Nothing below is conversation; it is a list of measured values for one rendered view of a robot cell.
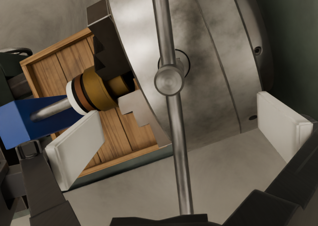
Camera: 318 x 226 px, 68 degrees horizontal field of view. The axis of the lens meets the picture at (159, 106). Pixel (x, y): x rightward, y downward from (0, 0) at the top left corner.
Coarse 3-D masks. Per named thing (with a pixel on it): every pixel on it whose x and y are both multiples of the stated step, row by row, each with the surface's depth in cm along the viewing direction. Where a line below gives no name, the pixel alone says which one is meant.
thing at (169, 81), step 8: (168, 64) 17; (176, 64) 18; (160, 72) 17; (168, 72) 16; (176, 72) 16; (184, 72) 19; (160, 80) 17; (168, 80) 17; (176, 80) 17; (184, 80) 17; (160, 88) 17; (168, 88) 17; (176, 88) 17; (168, 96) 17
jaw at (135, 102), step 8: (128, 96) 40; (136, 96) 40; (120, 104) 40; (128, 104) 40; (136, 104) 40; (144, 104) 39; (128, 112) 40; (136, 112) 40; (144, 112) 39; (136, 120) 40; (144, 120) 40; (152, 120) 39; (152, 128) 39; (160, 128) 39; (160, 136) 39; (160, 144) 39; (168, 144) 39
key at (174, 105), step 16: (160, 0) 17; (160, 16) 17; (160, 32) 17; (160, 48) 18; (176, 96) 19; (176, 112) 19; (176, 128) 19; (176, 144) 19; (176, 160) 20; (176, 176) 20; (192, 208) 20
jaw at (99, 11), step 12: (96, 12) 30; (108, 12) 29; (96, 24) 29; (108, 24) 30; (96, 36) 31; (108, 36) 31; (96, 48) 34; (108, 48) 33; (120, 48) 33; (96, 60) 37; (108, 60) 35; (120, 60) 35; (96, 72) 36; (108, 72) 37; (120, 72) 38
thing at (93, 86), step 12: (84, 72) 40; (72, 84) 41; (84, 84) 39; (96, 84) 39; (108, 84) 39; (120, 84) 39; (132, 84) 44; (84, 96) 40; (96, 96) 39; (108, 96) 39; (120, 96) 41; (84, 108) 41; (96, 108) 42; (108, 108) 42
